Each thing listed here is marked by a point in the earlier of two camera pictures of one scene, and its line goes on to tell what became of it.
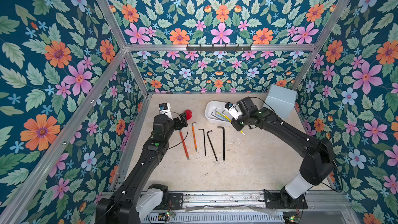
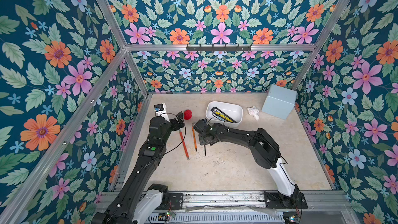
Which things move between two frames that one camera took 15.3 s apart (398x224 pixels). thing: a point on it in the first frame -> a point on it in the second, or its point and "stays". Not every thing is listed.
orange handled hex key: x=195 y=142 stays
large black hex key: x=224 y=157 -> x=224 y=114
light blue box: x=281 y=100 stays
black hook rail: x=218 y=49 stays
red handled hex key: x=184 y=145 stays
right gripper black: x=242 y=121 -> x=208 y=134
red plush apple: x=188 y=114 stays
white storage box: x=216 y=112 stays
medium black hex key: x=211 y=144 -> x=217 y=116
